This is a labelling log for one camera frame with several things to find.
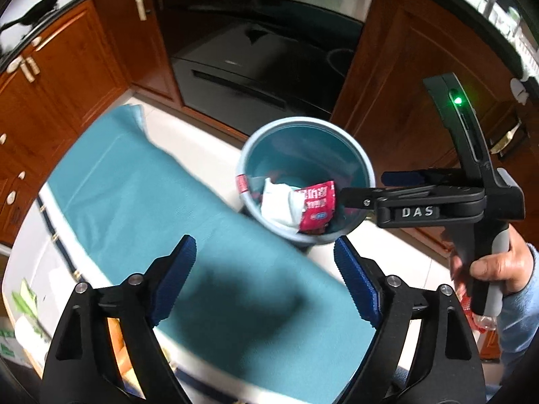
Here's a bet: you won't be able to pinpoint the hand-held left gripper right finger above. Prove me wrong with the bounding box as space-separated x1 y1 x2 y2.
334 236 488 404

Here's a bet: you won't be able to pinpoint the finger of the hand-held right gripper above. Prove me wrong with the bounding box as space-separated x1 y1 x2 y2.
381 168 481 188
339 187 485 220

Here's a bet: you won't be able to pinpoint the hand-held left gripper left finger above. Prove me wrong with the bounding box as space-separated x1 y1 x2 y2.
40 235 198 404

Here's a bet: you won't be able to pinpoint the blue-grey plastic bin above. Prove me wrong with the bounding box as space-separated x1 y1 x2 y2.
235 117 376 248

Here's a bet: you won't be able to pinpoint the person's right forearm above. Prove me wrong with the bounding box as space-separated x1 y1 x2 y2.
497 244 539 356

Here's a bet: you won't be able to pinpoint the person's right hand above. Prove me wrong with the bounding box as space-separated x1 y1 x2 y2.
447 227 536 296

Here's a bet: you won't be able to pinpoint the red snack packet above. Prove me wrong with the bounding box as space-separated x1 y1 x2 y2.
295 181 337 234

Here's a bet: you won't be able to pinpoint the crumpled white tissue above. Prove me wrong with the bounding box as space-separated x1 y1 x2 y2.
260 178 306 228

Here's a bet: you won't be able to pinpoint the tablecloth with star trim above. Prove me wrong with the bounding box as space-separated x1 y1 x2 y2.
2 103 417 404

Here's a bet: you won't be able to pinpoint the red plastic bottle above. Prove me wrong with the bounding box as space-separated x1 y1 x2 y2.
457 284 503 363

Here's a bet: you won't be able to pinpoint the green and white carton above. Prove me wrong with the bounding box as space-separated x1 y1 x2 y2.
0 278 52 368

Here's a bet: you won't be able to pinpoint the built-in black oven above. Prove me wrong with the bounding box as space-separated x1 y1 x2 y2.
152 0 376 124

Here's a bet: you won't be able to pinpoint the brass cabinet handle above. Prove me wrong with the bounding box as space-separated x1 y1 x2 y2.
489 119 524 155

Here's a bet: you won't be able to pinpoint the wooden cabinet with brass handle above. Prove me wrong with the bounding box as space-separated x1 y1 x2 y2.
330 0 539 257

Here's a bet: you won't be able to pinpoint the wooden cabinet with white handles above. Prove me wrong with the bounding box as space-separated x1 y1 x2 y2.
0 0 183 247

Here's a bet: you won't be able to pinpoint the white cabinet handles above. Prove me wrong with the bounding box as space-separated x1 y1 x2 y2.
0 0 149 207

